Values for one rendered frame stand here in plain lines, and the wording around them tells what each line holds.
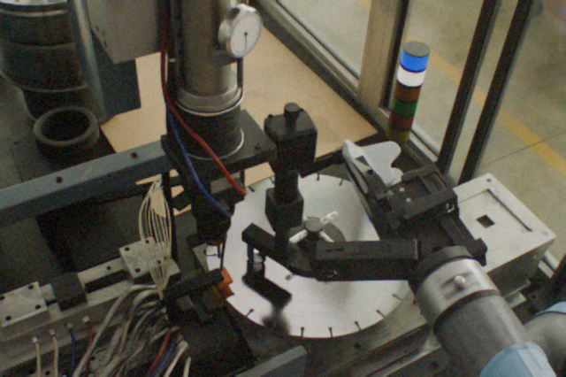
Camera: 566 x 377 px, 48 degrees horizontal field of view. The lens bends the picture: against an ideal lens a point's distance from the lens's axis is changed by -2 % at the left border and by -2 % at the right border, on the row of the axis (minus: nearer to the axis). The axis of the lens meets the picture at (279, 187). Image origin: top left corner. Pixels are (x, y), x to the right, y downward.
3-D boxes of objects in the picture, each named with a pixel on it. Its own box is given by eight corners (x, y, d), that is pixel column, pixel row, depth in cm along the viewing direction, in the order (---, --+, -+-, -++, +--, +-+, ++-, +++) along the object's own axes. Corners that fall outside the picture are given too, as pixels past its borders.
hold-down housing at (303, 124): (295, 205, 93) (306, 91, 78) (307, 229, 89) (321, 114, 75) (259, 214, 91) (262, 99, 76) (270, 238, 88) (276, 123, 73)
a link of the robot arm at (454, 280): (432, 345, 66) (431, 308, 59) (412, 309, 69) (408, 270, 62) (498, 314, 66) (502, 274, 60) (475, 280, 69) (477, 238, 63)
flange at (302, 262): (262, 252, 102) (262, 242, 100) (300, 210, 108) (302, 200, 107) (322, 286, 98) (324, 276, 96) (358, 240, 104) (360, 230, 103)
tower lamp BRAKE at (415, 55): (416, 53, 111) (418, 38, 109) (432, 67, 108) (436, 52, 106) (394, 59, 109) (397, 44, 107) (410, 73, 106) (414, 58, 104)
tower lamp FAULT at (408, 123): (402, 111, 120) (405, 98, 118) (417, 126, 117) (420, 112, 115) (383, 118, 118) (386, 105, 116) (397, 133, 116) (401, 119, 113)
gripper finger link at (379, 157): (380, 126, 79) (416, 182, 74) (336, 146, 78) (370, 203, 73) (378, 111, 76) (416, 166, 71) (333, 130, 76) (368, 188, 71)
